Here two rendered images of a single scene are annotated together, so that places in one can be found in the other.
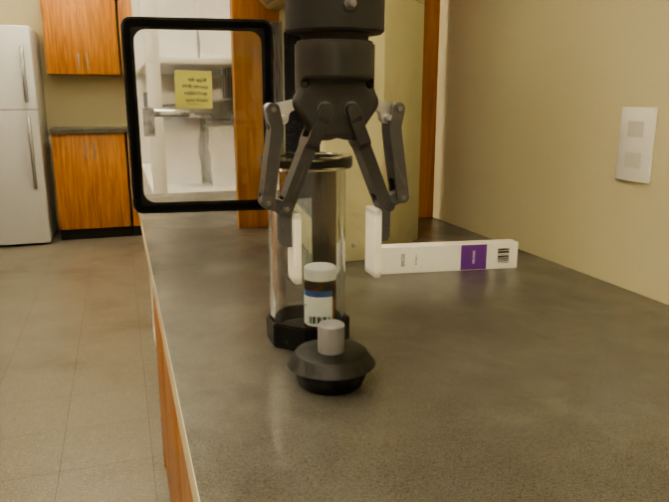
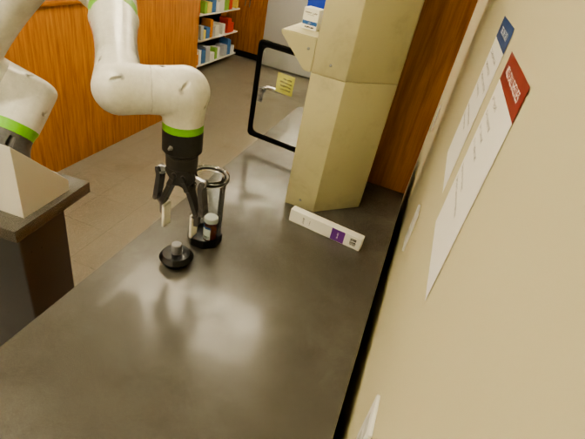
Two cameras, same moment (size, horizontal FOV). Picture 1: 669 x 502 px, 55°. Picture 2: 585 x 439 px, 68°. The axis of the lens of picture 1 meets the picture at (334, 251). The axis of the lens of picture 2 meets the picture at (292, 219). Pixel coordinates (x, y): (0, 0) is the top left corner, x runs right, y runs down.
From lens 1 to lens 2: 0.88 m
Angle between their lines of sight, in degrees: 35
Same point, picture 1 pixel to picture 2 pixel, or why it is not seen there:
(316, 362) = (164, 253)
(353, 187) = (305, 174)
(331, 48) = (168, 158)
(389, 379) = (192, 273)
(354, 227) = (302, 192)
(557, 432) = (196, 323)
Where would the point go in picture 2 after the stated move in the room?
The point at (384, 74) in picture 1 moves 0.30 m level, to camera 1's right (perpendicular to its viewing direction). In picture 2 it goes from (334, 125) to (420, 164)
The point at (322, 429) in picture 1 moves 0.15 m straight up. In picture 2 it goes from (144, 276) to (143, 231)
